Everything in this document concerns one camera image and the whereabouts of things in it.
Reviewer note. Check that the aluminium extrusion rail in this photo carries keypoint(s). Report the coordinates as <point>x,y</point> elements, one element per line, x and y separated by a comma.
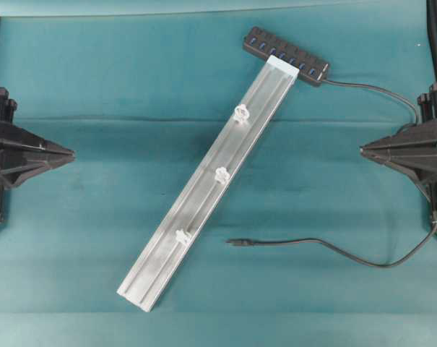
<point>175,235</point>

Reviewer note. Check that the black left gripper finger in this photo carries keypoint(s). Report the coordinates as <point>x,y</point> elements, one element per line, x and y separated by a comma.
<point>39,167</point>
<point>52,147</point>

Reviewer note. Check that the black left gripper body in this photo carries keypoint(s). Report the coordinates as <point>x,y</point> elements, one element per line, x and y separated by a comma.
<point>15,142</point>

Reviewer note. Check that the black USB hub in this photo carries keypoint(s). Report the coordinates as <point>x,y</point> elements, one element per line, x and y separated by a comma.
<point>263,44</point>

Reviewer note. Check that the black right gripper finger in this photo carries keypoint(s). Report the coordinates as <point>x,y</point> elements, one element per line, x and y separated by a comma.
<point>417,167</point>
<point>419,135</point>

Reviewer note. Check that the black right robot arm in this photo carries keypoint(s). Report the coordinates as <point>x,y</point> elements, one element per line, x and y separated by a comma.
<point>428,107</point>

